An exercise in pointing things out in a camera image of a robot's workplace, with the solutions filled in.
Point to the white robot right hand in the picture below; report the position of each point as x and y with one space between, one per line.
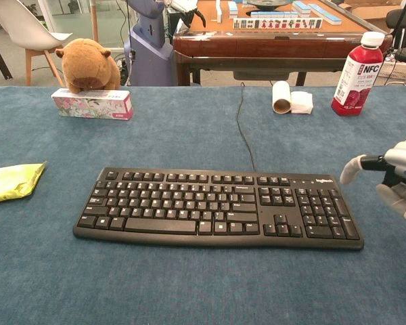
401 169

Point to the black Logitech keyboard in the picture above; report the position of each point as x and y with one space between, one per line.
189 210

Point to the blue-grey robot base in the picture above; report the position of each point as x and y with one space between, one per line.
149 44

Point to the red NFC juice bottle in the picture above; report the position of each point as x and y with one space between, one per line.
357 81

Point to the white plastic basket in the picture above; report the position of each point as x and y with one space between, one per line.
397 69

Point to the white paper roll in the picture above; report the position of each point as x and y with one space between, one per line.
291 98

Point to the cardboard box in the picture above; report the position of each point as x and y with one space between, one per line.
368 8

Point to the brown mahjong table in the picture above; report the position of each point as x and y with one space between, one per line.
274 47

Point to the row of standing mahjong tiles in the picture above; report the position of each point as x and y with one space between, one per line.
277 23

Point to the blue tablecloth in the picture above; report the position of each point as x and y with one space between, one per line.
155 277

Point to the floral tissue box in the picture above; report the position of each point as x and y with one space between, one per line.
94 105

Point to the brown capybara plush toy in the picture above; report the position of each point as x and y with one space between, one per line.
88 64

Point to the white chair with wooden legs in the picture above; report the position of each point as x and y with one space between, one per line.
23 27

